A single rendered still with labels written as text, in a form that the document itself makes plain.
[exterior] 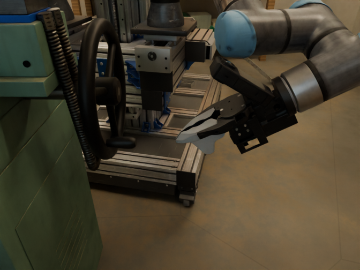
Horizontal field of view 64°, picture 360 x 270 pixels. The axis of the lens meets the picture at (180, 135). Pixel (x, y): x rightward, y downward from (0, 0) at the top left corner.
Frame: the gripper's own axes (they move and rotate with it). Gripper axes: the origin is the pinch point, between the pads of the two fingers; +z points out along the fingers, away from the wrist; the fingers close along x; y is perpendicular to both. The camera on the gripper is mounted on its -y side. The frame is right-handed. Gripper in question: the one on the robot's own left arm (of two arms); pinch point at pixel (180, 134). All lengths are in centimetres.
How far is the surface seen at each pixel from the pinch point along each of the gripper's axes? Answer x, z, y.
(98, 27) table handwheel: 7.6, 3.7, -22.5
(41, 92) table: 1.2, 17.1, -19.1
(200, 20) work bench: 302, -2, 40
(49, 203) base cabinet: 6.3, 40.6, 4.7
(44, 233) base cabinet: 0.7, 42.8, 8.4
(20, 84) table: 1.2, 19.3, -22.0
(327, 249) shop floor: 32, -15, 98
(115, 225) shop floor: 44, 65, 52
